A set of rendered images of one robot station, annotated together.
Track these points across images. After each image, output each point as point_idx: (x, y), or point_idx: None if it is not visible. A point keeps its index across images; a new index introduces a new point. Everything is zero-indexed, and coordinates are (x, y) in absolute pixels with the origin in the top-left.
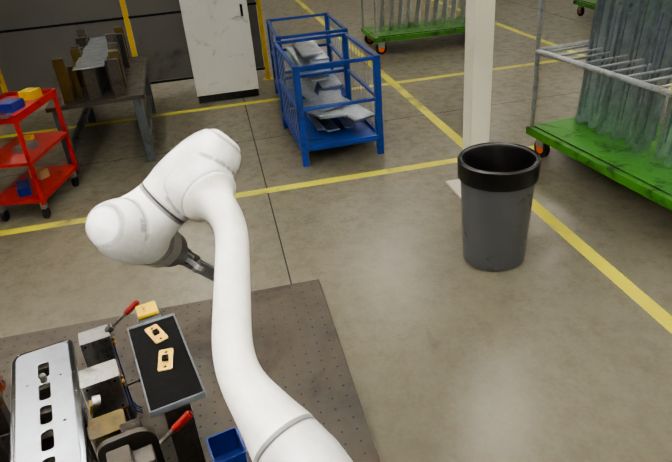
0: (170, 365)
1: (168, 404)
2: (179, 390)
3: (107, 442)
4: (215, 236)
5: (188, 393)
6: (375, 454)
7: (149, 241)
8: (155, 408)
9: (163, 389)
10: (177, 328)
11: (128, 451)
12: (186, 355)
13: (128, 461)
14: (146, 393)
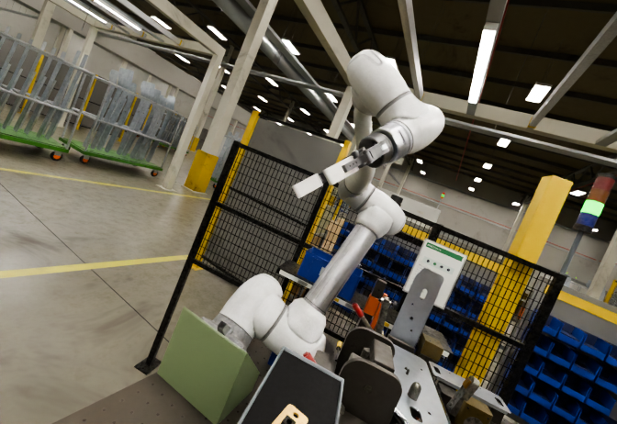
0: (288, 408)
1: (322, 368)
2: (301, 373)
3: (393, 373)
4: (371, 120)
5: (296, 362)
6: (61, 420)
7: None
8: (334, 381)
9: (316, 391)
10: None
11: (375, 354)
12: (257, 403)
13: (376, 350)
14: (336, 406)
